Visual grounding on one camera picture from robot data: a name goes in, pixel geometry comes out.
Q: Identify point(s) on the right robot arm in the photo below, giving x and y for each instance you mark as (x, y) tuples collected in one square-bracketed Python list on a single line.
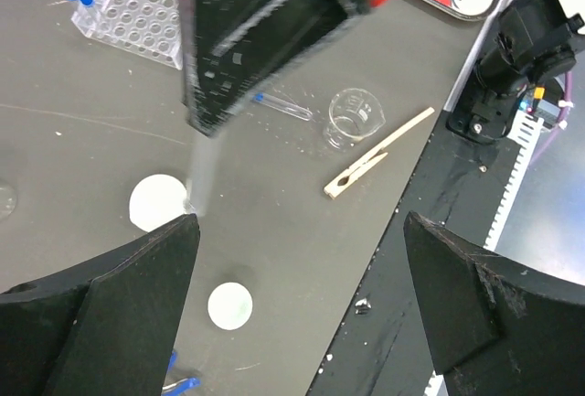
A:
[(535, 40)]

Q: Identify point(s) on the glass beaker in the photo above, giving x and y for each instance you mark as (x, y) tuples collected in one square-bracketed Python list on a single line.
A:
[(353, 115)]

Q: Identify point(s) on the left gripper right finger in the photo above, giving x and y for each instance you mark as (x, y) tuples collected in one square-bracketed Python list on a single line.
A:
[(493, 325)]

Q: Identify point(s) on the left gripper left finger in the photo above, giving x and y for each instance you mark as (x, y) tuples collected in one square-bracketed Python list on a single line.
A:
[(106, 326)]

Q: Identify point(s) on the small white crucible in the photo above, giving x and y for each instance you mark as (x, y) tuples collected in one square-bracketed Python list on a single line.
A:
[(230, 306)]

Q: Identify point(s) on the wooden test tube clamp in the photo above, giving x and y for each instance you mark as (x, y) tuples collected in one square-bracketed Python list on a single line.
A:
[(372, 157)]

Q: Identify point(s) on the blue safety glasses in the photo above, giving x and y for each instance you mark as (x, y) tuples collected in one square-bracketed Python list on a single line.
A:
[(180, 386)]

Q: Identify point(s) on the small glass flask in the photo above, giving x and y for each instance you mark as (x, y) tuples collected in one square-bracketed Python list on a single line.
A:
[(8, 200)]

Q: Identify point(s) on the large white evaporating dish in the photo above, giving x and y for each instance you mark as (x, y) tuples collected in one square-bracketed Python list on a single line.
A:
[(156, 200)]

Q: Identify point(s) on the clear test tube rack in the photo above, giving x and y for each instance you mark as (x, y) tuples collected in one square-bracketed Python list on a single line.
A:
[(146, 28)]

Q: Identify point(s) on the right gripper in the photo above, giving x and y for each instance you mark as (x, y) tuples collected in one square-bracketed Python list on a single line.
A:
[(233, 49)]

